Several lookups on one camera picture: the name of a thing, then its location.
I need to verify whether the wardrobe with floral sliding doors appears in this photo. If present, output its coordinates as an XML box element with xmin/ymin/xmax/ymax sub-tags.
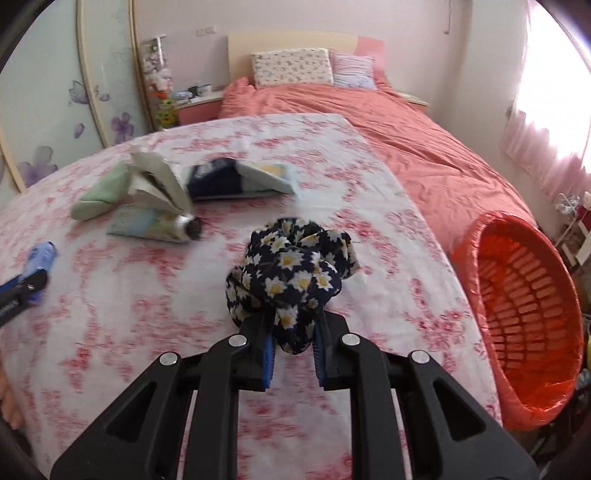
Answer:
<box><xmin>0</xmin><ymin>0</ymin><xmax>155</xmax><ymax>195</ymax></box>

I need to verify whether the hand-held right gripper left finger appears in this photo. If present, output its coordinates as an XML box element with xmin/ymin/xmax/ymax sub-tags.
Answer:
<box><xmin>50</xmin><ymin>310</ymin><xmax>278</xmax><ymax>480</ymax></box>

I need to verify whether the pink curtain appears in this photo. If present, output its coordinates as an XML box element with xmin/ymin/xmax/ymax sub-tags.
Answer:
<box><xmin>499</xmin><ymin>28</ymin><xmax>591</xmax><ymax>204</ymax></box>

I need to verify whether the daisy print scrunchie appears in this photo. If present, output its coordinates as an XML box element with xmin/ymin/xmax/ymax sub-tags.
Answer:
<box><xmin>225</xmin><ymin>218</ymin><xmax>362</xmax><ymax>356</ymax></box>

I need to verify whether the beige and pink headboard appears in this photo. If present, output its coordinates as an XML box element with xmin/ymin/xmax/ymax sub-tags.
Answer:
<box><xmin>227</xmin><ymin>31</ymin><xmax>386</xmax><ymax>86</ymax></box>

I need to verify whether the pink nightstand with mug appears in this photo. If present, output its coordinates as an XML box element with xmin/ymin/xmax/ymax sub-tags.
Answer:
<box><xmin>174</xmin><ymin>90</ymin><xmax>225</xmax><ymax>126</ymax></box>

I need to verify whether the floral pillow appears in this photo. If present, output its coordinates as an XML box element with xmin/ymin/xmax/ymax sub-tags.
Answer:
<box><xmin>250</xmin><ymin>47</ymin><xmax>334</xmax><ymax>89</ymax></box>

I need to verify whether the blue tissue pack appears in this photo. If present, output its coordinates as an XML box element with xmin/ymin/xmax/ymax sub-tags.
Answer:
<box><xmin>25</xmin><ymin>241</ymin><xmax>58</xmax><ymax>278</ymax></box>

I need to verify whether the white wire rack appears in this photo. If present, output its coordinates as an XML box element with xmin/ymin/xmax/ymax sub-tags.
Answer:
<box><xmin>551</xmin><ymin>191</ymin><xmax>591</xmax><ymax>266</ymax></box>

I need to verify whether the pink striped pillow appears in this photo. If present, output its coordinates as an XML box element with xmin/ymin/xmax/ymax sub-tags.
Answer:
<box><xmin>331</xmin><ymin>53</ymin><xmax>377</xmax><ymax>89</ymax></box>

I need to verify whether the light green cloth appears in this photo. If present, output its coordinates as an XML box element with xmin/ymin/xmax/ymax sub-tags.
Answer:
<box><xmin>70</xmin><ymin>162</ymin><xmax>134</xmax><ymax>221</ymax></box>

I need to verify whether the coral duvet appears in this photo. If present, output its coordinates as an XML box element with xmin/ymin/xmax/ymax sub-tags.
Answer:
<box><xmin>217</xmin><ymin>76</ymin><xmax>539</xmax><ymax>259</ymax></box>

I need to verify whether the red basket with plastic bag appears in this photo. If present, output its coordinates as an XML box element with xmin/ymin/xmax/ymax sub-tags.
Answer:
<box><xmin>450</xmin><ymin>211</ymin><xmax>586</xmax><ymax>432</ymax></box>

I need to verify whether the navy and light-blue cloth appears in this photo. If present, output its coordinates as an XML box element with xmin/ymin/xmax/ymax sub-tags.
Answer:
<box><xmin>187</xmin><ymin>158</ymin><xmax>245</xmax><ymax>200</ymax></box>

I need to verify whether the pink floral tablecloth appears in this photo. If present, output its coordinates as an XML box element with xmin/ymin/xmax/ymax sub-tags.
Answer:
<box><xmin>0</xmin><ymin>113</ymin><xmax>504</xmax><ymax>480</ymax></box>

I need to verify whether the hanging plush toy organizer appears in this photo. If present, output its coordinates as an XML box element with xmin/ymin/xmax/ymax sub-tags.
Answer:
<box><xmin>141</xmin><ymin>34</ymin><xmax>178</xmax><ymax>130</ymax></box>

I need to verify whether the person's left hand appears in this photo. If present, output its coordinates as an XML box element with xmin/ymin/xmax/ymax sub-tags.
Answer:
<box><xmin>0</xmin><ymin>360</ymin><xmax>23</xmax><ymax>428</ymax></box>

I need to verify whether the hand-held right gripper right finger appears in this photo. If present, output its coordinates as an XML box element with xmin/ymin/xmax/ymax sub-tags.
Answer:
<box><xmin>311</xmin><ymin>310</ymin><xmax>539</xmax><ymax>480</ymax></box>

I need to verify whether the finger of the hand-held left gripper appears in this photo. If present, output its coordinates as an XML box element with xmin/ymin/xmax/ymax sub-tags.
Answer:
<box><xmin>0</xmin><ymin>268</ymin><xmax>49</xmax><ymax>328</ymax></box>

